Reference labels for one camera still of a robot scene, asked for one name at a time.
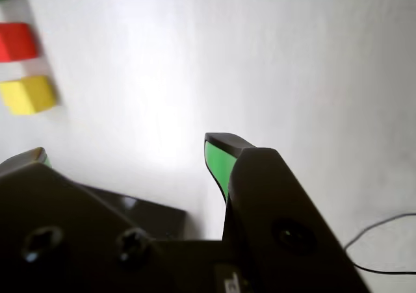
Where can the red wooden cube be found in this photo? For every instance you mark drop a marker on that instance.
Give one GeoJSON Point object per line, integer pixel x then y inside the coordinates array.
{"type": "Point", "coordinates": [16, 41]}

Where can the yellow wooden cube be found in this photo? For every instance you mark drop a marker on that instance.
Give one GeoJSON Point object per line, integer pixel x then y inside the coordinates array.
{"type": "Point", "coordinates": [29, 95]}

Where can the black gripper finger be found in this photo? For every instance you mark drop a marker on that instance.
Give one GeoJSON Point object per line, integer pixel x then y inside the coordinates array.
{"type": "Point", "coordinates": [276, 202]}
{"type": "Point", "coordinates": [65, 234]}

